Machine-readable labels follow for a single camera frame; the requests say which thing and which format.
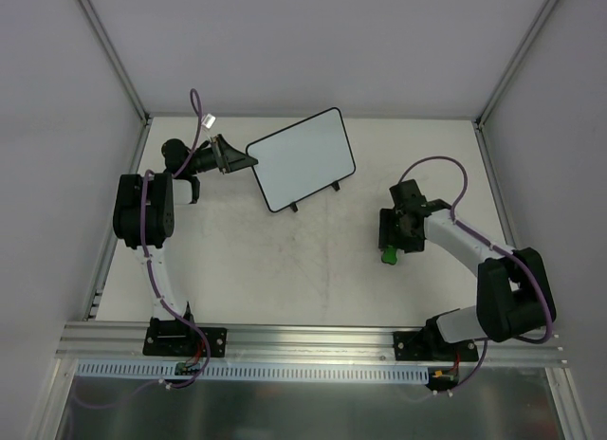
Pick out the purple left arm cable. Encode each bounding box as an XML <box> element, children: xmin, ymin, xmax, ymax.
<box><xmin>70</xmin><ymin>87</ymin><xmax>215</xmax><ymax>409</ymax></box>

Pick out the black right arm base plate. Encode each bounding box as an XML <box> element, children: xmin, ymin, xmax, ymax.
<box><xmin>392</xmin><ymin>330</ymin><xmax>480</xmax><ymax>363</ymax></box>

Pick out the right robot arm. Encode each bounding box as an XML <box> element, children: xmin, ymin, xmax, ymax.
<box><xmin>378</xmin><ymin>180</ymin><xmax>557</xmax><ymax>360</ymax></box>

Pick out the left aluminium frame post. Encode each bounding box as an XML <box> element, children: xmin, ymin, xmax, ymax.
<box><xmin>75</xmin><ymin>0</ymin><xmax>149</xmax><ymax>123</ymax></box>

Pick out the aluminium front rail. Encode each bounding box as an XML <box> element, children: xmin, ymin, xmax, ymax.
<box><xmin>55</xmin><ymin>321</ymin><xmax>569</xmax><ymax>368</ymax></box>

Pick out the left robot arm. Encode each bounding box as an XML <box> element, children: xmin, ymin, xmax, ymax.
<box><xmin>113</xmin><ymin>135</ymin><xmax>258</xmax><ymax>355</ymax></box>

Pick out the black-framed whiteboard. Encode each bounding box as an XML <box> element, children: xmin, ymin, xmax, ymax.
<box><xmin>246</xmin><ymin>107</ymin><xmax>357</xmax><ymax>213</ymax></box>

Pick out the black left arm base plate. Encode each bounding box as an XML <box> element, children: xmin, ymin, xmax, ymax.
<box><xmin>142</xmin><ymin>318</ymin><xmax>228</xmax><ymax>358</ymax></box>

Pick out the white slotted cable duct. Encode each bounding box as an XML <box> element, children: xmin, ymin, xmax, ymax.
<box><xmin>75</xmin><ymin>359</ymin><xmax>430</xmax><ymax>385</ymax></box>

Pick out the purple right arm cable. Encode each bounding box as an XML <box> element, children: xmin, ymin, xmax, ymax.
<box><xmin>396</xmin><ymin>156</ymin><xmax>557</xmax><ymax>397</ymax></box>

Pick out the green bone-shaped eraser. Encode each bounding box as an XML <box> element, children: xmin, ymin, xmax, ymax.
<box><xmin>381</xmin><ymin>246</ymin><xmax>398</xmax><ymax>266</ymax></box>

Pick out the black wire whiteboard stand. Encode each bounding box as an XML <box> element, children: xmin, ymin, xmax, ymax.
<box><xmin>289</xmin><ymin>181</ymin><xmax>340</xmax><ymax>212</ymax></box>

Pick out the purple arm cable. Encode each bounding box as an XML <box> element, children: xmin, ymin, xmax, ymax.
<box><xmin>70</xmin><ymin>87</ymin><xmax>215</xmax><ymax>409</ymax></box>
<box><xmin>396</xmin><ymin>156</ymin><xmax>557</xmax><ymax>397</ymax></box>

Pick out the aluminium frame post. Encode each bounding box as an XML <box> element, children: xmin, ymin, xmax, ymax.
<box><xmin>75</xmin><ymin>0</ymin><xmax>149</xmax><ymax>123</ymax></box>
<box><xmin>474</xmin><ymin>0</ymin><xmax>561</xmax><ymax>128</ymax></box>

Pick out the right aluminium frame post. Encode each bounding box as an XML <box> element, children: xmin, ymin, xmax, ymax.
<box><xmin>474</xmin><ymin>0</ymin><xmax>561</xmax><ymax>128</ymax></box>

